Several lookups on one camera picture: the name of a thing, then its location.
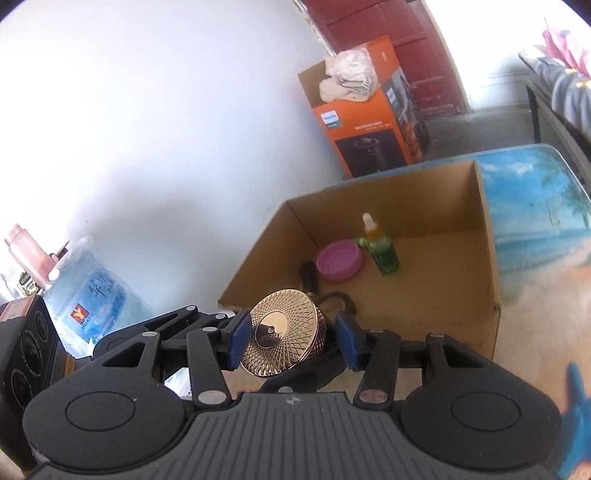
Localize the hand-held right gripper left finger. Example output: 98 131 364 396
90 310 254 409

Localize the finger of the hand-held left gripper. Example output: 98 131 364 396
92 304 237 356

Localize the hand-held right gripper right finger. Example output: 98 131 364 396
335 313 497 409

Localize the gold round container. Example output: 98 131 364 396
241 288 328 378

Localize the pink plastic bowl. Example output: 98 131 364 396
316 241 364 283

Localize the green plastic bottle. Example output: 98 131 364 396
365 240 402 278

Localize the brown cardboard box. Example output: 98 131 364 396
217 159 502 361

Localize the amber dropper bottle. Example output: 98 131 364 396
361 212 386 247

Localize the bottle with green label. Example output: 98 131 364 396
0 270 42 305

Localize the blue water jug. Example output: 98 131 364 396
44 235 155 344

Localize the pink thermos bottle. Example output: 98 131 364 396
4 223 63 289

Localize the orange appliance box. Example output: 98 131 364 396
297 34 430 181

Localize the white cloth hat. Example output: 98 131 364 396
318 50 380 103

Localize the red wooden door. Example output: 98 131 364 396
305 0 472 121

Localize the black metal bench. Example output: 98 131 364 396
517 46 591 167

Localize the grey cloth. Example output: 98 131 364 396
551 65 591 137

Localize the pink floral cloth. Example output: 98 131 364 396
540 17 591 77

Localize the black cylindrical handle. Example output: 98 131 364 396
301 261 320 298

